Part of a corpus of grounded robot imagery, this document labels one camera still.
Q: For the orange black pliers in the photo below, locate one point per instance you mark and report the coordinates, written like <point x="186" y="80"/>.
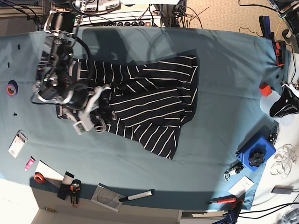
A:
<point x="75" y="189"/>

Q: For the red black screwdriver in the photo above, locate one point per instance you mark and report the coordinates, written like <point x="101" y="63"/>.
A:
<point x="225" y="200"/>

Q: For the pink tube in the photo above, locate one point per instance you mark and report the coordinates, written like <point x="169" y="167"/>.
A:
<point x="29" y="163"/>

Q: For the white packaged card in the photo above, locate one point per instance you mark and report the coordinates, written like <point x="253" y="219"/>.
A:
<point x="17" y="143"/>

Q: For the black perforated plate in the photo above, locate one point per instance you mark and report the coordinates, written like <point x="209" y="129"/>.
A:
<point x="65" y="185"/>

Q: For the purple tape roll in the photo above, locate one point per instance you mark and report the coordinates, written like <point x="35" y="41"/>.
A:
<point x="12" y="88"/>

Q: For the white paper sheet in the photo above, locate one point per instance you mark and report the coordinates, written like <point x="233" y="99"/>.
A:
<point x="48" y="173"/>

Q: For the white cable ties bundle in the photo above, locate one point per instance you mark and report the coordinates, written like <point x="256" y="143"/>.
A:
<point x="284" y="159"/>

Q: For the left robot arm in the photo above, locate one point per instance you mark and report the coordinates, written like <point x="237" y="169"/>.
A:
<point x="288" y="10"/>

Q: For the blue box with knob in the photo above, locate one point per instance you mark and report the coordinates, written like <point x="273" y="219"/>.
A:
<point x="255" y="152"/>

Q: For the navy white striped t-shirt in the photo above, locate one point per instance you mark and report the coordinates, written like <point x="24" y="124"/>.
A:
<point x="146" y="103"/>

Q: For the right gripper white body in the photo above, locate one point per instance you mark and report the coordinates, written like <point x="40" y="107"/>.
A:
<point x="85" y="123"/>

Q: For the white small booklet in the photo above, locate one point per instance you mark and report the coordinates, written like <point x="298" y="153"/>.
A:
<point x="241" y="187"/>

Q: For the teal table cloth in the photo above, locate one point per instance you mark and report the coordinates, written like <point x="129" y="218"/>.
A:
<point x="231" y="68"/>

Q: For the silver carabiner pulley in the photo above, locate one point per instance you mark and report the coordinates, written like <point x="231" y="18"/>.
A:
<point x="235" y="169"/>

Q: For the orange tape roll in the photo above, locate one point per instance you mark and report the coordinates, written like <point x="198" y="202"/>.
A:
<point x="39" y="178"/>

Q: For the red black clamp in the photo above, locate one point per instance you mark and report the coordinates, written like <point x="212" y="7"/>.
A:
<point x="280" y="51"/>

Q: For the grey flat device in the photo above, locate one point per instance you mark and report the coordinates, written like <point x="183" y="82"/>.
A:
<point x="282" y="190"/>

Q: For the black power strip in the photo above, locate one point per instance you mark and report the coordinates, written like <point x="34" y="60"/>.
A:
<point x="125" y="23"/>

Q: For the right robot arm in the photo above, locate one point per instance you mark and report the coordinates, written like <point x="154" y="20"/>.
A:
<point x="65" y="73"/>

